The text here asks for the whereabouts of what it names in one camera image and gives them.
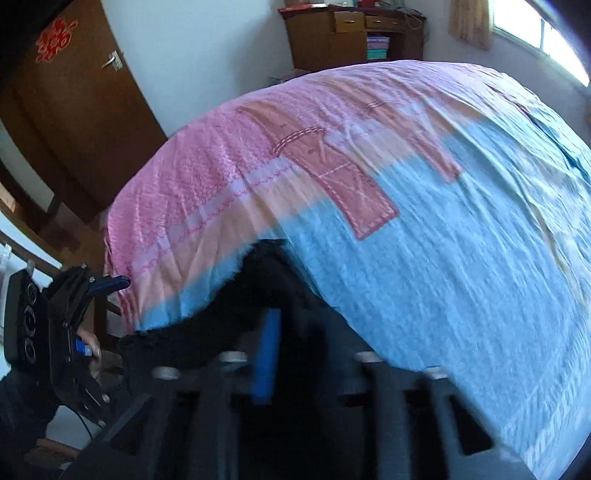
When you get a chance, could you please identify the person's left forearm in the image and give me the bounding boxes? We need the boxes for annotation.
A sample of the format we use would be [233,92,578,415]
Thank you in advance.
[0,367,63,446]

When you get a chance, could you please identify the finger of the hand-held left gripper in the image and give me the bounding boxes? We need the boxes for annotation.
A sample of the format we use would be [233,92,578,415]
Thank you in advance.
[46,264,132,326]
[54,362,112,428]

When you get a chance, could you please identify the pink and blue printed bed sheet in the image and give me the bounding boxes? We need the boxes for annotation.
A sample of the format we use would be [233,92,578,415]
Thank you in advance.
[102,60,591,480]

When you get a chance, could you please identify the black pants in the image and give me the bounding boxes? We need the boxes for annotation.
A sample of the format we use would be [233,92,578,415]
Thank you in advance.
[117,239,370,407]

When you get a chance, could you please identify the bedroom window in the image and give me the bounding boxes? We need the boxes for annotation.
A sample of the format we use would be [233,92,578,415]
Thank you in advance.
[491,0,591,88]

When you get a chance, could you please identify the brown wooden door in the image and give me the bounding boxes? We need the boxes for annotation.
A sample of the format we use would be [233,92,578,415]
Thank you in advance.
[0,0,169,223]

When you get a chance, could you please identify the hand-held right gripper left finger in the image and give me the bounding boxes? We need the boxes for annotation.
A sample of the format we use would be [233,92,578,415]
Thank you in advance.
[60,308,296,480]

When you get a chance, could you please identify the brown wooden desk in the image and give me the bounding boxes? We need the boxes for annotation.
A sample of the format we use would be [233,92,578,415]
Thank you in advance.
[278,2,428,73]

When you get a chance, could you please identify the black cable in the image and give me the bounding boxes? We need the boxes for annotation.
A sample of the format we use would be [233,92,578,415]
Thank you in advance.
[74,408,103,441]

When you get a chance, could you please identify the person's left hand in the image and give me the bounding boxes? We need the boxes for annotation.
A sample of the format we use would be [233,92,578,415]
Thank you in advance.
[75,325,103,384]

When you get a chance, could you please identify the stack of folded cloths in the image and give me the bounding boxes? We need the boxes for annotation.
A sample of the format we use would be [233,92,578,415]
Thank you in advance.
[366,36,391,62]

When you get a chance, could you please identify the brown wooden chair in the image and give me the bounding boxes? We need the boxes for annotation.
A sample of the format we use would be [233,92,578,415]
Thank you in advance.
[0,159,127,356]

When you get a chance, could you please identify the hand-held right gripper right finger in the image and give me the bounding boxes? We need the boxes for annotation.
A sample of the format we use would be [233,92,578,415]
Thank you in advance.
[342,352,536,480]

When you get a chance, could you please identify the patterned beige curtain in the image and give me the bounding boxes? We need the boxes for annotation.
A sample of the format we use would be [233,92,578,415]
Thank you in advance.
[449,0,493,51]

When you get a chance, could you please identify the red knot decoration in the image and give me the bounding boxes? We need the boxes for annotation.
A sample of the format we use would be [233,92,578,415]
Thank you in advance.
[35,17,79,64]

